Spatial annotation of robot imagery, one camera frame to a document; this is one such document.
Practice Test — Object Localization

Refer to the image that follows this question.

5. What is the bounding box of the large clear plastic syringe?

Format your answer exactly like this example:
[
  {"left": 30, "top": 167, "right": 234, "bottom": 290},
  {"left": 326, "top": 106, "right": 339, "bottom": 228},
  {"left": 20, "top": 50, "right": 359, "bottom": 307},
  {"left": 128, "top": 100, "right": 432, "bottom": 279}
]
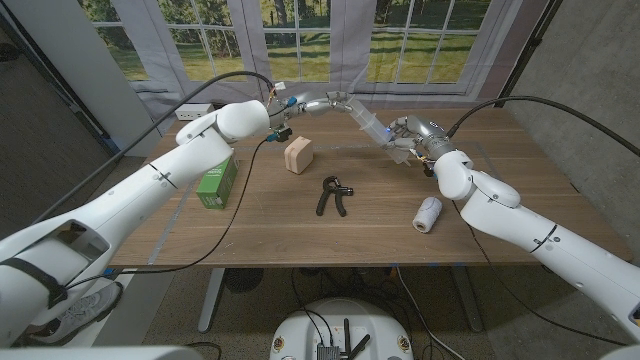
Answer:
[{"left": 347, "top": 97, "right": 412, "bottom": 166}]

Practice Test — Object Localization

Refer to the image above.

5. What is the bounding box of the printed window backdrop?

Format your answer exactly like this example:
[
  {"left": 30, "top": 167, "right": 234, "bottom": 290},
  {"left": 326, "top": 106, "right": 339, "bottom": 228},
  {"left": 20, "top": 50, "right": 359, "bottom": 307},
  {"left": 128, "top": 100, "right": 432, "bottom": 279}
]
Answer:
[{"left": 77, "top": 0, "right": 551, "bottom": 134}]

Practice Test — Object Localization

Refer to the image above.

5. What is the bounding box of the grey sneaker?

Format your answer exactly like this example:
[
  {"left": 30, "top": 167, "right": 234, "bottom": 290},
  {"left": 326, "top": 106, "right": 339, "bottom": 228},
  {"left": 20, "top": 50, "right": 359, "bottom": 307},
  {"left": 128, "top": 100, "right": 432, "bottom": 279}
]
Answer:
[{"left": 34, "top": 281, "right": 124, "bottom": 346}]

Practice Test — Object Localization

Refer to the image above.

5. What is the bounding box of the green cardboard box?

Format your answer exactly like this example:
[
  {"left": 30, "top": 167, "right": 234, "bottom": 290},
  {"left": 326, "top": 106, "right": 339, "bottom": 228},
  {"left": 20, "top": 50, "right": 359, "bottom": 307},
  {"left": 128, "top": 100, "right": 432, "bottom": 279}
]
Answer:
[{"left": 195, "top": 154, "right": 240, "bottom": 210}]

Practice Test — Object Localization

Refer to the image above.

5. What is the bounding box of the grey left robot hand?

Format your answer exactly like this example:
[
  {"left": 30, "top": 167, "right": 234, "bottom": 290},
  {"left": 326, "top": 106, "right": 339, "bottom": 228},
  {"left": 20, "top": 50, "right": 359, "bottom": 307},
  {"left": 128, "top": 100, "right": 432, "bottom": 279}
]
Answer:
[{"left": 272, "top": 91, "right": 354, "bottom": 124}]

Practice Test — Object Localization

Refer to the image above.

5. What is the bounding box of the grey table leg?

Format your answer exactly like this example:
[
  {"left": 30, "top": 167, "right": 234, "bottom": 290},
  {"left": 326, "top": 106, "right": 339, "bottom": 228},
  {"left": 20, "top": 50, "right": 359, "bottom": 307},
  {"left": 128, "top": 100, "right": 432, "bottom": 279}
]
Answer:
[
  {"left": 197, "top": 267, "right": 226, "bottom": 334},
  {"left": 452, "top": 264, "right": 485, "bottom": 334}
]

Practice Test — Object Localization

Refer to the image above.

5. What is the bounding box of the white floor cable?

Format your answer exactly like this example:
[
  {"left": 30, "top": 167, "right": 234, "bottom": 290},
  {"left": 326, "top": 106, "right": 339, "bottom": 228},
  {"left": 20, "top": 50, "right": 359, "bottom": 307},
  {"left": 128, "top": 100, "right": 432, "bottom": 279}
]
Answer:
[{"left": 394, "top": 267, "right": 466, "bottom": 360}]

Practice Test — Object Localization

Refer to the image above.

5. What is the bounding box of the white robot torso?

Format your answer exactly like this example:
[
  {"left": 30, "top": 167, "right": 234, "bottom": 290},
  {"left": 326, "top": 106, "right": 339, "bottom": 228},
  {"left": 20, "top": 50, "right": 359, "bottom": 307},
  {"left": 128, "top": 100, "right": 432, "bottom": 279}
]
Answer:
[{"left": 269, "top": 298, "right": 415, "bottom": 360}]

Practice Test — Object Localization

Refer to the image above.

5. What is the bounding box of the white string spool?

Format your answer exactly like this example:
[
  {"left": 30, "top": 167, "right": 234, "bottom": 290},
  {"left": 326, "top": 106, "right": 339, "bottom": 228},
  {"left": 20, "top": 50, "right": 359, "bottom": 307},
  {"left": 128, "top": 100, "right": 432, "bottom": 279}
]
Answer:
[{"left": 412, "top": 196, "right": 444, "bottom": 234}]

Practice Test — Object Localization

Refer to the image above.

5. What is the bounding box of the black backdrop stand pole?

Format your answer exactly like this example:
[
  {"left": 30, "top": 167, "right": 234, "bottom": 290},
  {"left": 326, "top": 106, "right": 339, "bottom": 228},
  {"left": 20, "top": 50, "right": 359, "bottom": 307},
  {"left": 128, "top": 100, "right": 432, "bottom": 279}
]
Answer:
[{"left": 494, "top": 0, "right": 564, "bottom": 106}]

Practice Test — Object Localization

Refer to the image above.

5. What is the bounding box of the black round floor object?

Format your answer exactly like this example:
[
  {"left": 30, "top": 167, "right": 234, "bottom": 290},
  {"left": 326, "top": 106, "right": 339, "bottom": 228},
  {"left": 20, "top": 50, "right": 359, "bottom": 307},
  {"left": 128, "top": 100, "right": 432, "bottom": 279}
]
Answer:
[{"left": 223, "top": 268, "right": 265, "bottom": 295}]

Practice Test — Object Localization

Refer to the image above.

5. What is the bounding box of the white power strip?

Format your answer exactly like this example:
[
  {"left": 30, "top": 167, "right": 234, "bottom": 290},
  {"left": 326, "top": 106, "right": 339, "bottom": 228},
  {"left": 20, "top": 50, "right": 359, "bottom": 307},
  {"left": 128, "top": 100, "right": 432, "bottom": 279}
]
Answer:
[{"left": 174, "top": 103, "right": 216, "bottom": 122}]

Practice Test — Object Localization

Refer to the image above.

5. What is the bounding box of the black hand grip strengthener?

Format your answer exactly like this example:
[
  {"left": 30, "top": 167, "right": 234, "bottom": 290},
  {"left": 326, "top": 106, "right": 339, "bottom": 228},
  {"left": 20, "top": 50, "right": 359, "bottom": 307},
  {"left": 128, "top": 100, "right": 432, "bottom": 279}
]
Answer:
[{"left": 315, "top": 175, "right": 355, "bottom": 218}]

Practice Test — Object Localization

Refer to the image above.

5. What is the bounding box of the thick black cable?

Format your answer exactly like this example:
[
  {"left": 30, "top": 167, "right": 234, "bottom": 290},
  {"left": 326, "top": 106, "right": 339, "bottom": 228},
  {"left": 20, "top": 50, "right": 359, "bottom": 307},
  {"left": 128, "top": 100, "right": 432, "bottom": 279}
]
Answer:
[
  {"left": 29, "top": 70, "right": 275, "bottom": 226},
  {"left": 447, "top": 95, "right": 640, "bottom": 159}
]

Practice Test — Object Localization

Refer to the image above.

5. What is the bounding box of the thin black cable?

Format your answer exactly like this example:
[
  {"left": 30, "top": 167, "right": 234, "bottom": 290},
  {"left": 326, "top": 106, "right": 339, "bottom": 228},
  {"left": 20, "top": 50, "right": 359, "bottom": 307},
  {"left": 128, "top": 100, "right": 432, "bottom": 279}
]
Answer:
[
  {"left": 451, "top": 198, "right": 629, "bottom": 347},
  {"left": 64, "top": 139, "right": 269, "bottom": 291}
]

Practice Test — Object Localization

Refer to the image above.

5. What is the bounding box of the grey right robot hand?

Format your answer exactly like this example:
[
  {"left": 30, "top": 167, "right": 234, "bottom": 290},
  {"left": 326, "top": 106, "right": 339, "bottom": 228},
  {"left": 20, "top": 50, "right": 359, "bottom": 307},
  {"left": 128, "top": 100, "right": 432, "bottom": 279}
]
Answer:
[{"left": 385, "top": 115, "right": 455, "bottom": 160}]

